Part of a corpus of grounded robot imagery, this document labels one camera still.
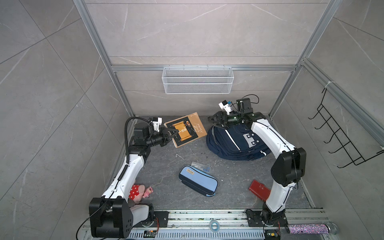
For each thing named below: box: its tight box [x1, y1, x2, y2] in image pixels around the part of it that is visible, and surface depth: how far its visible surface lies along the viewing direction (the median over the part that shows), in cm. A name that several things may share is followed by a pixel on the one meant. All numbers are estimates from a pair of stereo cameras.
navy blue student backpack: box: [206, 125, 272, 161], surface depth 97 cm
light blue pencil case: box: [178, 164, 219, 197], surface depth 84 cm
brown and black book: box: [163, 112, 208, 148], surface depth 80 cm
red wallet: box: [248, 179, 271, 202], surface depth 84 cm
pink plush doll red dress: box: [128, 184, 154, 204], surface depth 79 cm
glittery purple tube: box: [285, 222, 339, 235], surface depth 70 cm
